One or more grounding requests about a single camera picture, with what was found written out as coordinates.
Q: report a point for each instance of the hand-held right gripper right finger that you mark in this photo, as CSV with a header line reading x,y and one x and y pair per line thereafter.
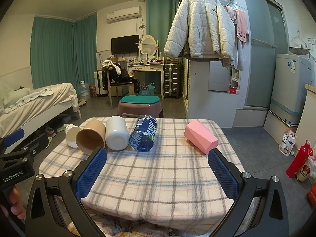
x,y
223,175

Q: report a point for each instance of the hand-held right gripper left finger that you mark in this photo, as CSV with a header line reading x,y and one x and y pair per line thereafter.
x,y
90,174

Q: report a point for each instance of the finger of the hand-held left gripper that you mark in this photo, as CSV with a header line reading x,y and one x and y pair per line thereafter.
x,y
13,139
38,142

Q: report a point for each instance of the small white cup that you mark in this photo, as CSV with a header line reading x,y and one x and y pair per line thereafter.
x,y
71,135

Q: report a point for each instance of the brown cup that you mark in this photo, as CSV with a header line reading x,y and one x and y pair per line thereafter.
x,y
92,134

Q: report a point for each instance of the pink faceted cup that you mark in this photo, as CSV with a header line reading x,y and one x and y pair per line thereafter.
x,y
200,135

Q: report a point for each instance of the large white cup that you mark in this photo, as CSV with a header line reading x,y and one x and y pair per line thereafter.
x,y
116,133

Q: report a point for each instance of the person's left hand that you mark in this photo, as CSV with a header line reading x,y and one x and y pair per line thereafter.
x,y
16,202

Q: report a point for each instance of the grey sneaker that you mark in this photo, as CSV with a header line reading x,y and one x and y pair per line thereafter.
x,y
50,131

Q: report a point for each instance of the green shoe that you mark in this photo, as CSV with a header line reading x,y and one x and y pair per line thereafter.
x,y
63,127

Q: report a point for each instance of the bed with white sheet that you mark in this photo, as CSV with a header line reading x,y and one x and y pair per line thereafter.
x,y
37,113

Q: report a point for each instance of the printed blanket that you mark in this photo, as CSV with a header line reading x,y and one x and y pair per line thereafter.
x,y
29,97

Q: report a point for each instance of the plaid tablecloth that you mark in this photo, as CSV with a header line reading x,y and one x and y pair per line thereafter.
x,y
160,177

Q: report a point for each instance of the blue water bottle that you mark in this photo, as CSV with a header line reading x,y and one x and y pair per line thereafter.
x,y
144,134

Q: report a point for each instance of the large water jug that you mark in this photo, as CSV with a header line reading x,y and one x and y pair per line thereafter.
x,y
84,91

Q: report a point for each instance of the white plastic packet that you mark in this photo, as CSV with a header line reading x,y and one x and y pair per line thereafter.
x,y
287,142

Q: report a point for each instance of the white leaning board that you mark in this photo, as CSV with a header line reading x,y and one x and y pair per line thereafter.
x,y
279,127

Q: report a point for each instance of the patterned gift bag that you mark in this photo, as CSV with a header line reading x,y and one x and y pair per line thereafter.
x,y
93,90

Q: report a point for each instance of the red bottle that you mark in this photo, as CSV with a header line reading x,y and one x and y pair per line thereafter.
x,y
298,160

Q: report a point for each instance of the brown stool teal cushion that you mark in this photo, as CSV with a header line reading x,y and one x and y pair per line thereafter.
x,y
138,111

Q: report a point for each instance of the cartoon print mug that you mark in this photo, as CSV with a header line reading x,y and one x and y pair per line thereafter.
x,y
305,172

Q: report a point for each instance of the white wardrobe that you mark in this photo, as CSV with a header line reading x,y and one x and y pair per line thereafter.
x,y
197,91

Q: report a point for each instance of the green stool cushion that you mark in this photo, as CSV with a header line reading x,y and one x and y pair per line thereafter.
x,y
139,100

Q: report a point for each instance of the green curtain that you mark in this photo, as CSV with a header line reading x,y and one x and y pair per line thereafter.
x,y
158,17
51,54
85,54

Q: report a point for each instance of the wooden chair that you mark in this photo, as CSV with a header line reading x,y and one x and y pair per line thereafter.
x,y
121,88

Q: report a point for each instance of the orange bag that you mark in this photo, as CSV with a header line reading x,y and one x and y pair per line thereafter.
x,y
312,193

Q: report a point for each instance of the teal laundry basket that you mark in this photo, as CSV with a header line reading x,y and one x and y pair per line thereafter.
x,y
147,91

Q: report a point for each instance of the black jacket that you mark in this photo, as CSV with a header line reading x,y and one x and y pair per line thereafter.
x,y
118,75

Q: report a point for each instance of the silver suitcase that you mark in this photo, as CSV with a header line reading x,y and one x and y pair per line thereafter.
x,y
172,81

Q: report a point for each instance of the washing machine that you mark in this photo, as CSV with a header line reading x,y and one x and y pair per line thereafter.
x,y
288,86

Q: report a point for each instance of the grey hanging garment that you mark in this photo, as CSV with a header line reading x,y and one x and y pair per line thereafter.
x,y
238,56

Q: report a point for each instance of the white dressing table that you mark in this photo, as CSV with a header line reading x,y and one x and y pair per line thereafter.
x,y
145,68

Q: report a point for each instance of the glass sliding door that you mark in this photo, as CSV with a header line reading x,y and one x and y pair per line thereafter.
x,y
261,54

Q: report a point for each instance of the black television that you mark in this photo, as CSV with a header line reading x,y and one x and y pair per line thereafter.
x,y
124,44

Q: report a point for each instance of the oval white mirror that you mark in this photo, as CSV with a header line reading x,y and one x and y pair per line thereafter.
x,y
148,45

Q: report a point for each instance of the pink towel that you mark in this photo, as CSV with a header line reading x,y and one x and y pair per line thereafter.
x,y
242,27

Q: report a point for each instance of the white puffer jacket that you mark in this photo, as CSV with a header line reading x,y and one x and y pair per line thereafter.
x,y
197,24

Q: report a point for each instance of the white air conditioner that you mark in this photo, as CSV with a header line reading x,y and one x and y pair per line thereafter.
x,y
123,13

